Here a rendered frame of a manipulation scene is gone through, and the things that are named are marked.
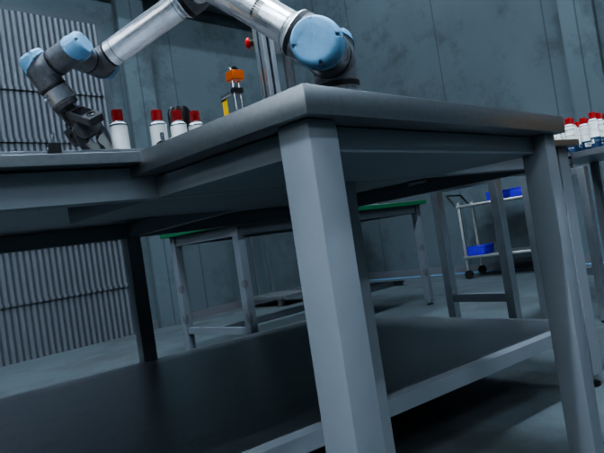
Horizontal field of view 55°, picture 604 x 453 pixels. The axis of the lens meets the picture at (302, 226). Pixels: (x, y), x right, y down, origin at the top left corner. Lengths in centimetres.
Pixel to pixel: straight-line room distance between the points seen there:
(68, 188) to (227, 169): 29
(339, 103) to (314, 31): 59
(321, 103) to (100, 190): 48
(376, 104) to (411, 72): 641
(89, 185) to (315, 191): 46
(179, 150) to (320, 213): 31
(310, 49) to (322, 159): 62
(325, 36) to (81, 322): 443
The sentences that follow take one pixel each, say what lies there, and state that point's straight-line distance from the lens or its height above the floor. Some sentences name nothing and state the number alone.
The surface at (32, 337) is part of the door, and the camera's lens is 534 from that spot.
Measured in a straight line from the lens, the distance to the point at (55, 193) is 108.
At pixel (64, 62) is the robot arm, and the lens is 174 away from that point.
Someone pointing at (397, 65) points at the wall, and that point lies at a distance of 741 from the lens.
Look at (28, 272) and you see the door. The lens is 534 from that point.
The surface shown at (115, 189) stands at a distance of 111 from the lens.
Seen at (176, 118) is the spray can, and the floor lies 106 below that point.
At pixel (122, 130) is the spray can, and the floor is 102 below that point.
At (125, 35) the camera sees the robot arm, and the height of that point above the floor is 127.
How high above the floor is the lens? 63
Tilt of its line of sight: 1 degrees up
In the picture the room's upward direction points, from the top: 9 degrees counter-clockwise
